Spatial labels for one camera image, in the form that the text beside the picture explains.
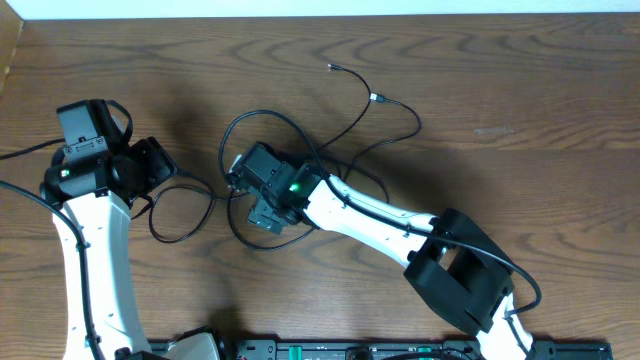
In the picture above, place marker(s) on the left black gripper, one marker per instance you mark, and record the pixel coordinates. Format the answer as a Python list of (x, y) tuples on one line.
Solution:
[(162, 163)]

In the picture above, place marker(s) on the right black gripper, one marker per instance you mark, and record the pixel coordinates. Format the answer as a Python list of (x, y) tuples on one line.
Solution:
[(264, 216)]

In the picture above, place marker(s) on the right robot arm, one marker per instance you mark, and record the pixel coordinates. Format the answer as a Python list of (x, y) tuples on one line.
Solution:
[(451, 263)]

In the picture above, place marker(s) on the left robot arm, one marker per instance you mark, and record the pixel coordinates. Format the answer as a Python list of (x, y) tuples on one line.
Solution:
[(91, 184)]

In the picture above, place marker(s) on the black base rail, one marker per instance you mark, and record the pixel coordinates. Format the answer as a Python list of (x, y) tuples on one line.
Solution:
[(271, 348)]

